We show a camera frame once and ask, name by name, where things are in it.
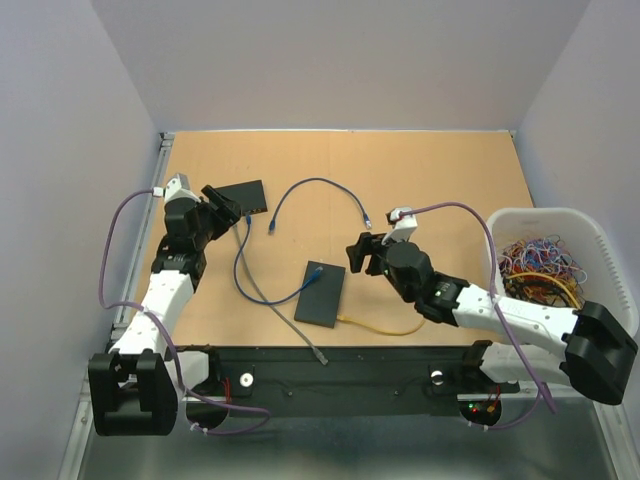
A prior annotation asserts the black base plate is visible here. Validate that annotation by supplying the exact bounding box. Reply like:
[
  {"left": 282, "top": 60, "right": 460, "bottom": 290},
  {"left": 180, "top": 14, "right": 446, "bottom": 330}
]
[{"left": 193, "top": 346, "right": 519, "bottom": 417}]

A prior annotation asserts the bundle of coloured wires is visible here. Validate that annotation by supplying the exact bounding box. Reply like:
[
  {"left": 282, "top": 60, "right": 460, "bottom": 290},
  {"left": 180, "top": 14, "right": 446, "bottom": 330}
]
[{"left": 497, "top": 229, "right": 596, "bottom": 309}]

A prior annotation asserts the aluminium frame rail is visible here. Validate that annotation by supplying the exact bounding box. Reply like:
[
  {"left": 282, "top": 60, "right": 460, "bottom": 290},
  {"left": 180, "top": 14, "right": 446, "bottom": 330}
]
[{"left": 88, "top": 352, "right": 177, "bottom": 409}]

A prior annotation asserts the black network switch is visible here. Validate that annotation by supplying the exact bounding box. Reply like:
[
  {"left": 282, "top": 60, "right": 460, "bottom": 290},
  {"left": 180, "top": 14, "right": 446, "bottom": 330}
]
[
  {"left": 294, "top": 261, "right": 346, "bottom": 329},
  {"left": 216, "top": 180, "right": 268, "bottom": 215}
]

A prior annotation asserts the white plastic basket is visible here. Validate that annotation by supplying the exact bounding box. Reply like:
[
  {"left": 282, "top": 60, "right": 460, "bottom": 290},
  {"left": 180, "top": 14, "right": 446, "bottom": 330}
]
[{"left": 487, "top": 208, "right": 639, "bottom": 336}]

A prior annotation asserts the yellow ethernet cable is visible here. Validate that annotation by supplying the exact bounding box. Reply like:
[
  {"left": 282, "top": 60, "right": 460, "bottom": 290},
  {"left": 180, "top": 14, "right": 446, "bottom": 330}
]
[{"left": 335, "top": 313, "right": 427, "bottom": 337}]

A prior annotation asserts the grey ethernet cable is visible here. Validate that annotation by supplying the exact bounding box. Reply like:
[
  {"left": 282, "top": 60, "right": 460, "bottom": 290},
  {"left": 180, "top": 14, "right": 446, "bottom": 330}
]
[{"left": 230, "top": 222, "right": 330, "bottom": 366}]

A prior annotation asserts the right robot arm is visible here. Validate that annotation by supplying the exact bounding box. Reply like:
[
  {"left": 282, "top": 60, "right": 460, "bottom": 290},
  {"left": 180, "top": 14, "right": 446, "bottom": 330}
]
[{"left": 346, "top": 232, "right": 638, "bottom": 405}]

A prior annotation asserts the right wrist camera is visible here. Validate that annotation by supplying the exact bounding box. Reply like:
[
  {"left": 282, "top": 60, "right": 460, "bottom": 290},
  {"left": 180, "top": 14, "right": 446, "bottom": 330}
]
[{"left": 382, "top": 206, "right": 418, "bottom": 245}]

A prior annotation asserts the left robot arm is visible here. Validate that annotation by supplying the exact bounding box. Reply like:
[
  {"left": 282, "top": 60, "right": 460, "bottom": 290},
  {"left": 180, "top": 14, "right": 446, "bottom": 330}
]
[{"left": 88, "top": 175, "right": 241, "bottom": 436}]

